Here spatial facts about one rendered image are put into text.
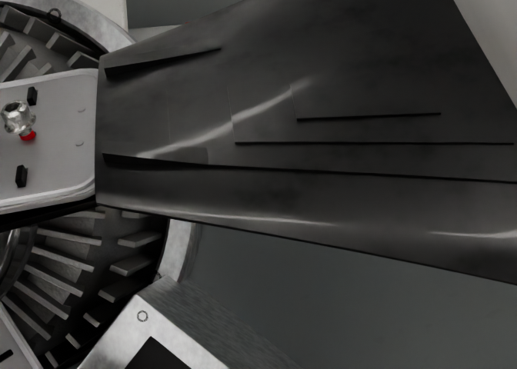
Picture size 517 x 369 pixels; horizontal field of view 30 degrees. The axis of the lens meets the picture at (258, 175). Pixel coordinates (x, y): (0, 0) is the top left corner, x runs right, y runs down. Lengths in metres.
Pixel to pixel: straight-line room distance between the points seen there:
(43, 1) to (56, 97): 0.18
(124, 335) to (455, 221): 0.21
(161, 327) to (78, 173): 0.14
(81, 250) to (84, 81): 0.11
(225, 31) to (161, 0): 0.74
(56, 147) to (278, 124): 0.09
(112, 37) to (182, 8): 0.58
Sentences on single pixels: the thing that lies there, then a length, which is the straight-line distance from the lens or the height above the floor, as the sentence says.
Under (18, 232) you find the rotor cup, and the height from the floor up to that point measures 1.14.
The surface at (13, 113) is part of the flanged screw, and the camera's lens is 0.40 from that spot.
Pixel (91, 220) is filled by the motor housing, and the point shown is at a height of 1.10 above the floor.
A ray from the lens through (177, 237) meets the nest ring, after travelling 0.58.
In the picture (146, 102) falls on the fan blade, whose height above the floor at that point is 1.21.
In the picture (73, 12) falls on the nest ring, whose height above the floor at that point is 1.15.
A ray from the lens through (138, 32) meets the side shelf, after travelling 1.14.
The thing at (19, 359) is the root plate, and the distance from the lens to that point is 0.45.
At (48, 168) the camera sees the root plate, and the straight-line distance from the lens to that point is 0.39.
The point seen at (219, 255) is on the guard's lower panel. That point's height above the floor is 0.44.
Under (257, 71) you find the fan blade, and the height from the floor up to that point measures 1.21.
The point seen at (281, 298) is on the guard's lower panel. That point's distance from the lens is 1.49.
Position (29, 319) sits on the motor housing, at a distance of 0.51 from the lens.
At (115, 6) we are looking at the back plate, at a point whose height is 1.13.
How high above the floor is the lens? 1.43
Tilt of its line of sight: 40 degrees down
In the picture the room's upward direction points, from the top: 8 degrees counter-clockwise
